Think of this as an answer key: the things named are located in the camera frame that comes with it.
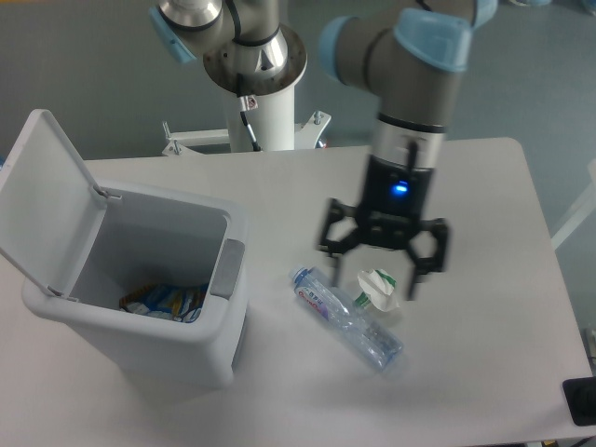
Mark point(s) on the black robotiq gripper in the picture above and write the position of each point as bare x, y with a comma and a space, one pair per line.
389, 215

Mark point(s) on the white plastic trash can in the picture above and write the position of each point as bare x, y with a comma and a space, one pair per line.
84, 244

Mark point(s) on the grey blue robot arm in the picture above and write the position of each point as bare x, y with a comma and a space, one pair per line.
411, 56

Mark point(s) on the crumpled white green paper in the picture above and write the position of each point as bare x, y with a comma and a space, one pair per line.
377, 289

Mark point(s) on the crushed clear plastic bottle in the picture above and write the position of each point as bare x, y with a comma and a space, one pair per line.
358, 328

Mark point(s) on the blue snack wrappers in bin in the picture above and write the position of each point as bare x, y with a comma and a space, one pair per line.
166, 301

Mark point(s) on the black device at edge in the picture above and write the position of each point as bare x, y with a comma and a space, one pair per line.
580, 397

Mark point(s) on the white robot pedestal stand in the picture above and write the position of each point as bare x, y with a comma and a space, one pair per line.
257, 86

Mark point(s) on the white frame at right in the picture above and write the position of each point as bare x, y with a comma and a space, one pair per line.
577, 213

